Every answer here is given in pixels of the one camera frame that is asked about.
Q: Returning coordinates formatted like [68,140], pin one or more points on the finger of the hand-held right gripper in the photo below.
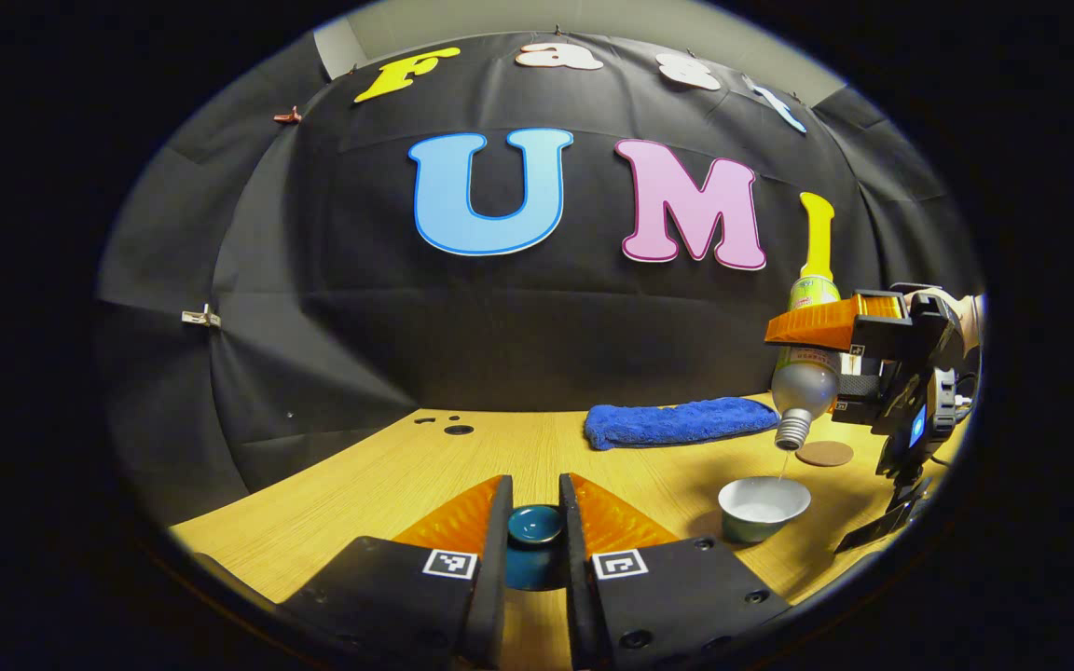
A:
[861,399]
[877,326]

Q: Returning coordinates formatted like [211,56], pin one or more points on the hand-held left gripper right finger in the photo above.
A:
[577,559]

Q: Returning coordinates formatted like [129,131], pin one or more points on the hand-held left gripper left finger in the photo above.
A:
[497,559]

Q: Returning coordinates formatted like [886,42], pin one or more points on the teal teacup lid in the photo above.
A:
[535,527]

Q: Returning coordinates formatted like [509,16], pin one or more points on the silver green-label water bottle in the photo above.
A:
[803,387]

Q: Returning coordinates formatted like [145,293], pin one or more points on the round brown coaster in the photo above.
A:
[824,454]

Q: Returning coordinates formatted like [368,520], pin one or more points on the white teal teacup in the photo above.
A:
[761,522]

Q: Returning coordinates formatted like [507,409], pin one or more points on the blue towel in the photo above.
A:
[677,421]

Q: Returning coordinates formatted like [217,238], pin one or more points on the black backdrop cloth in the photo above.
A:
[360,280]

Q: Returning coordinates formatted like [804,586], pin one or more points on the white cloth clip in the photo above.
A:
[201,318]

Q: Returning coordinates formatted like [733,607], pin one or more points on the brown cloth clip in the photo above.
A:
[288,116]

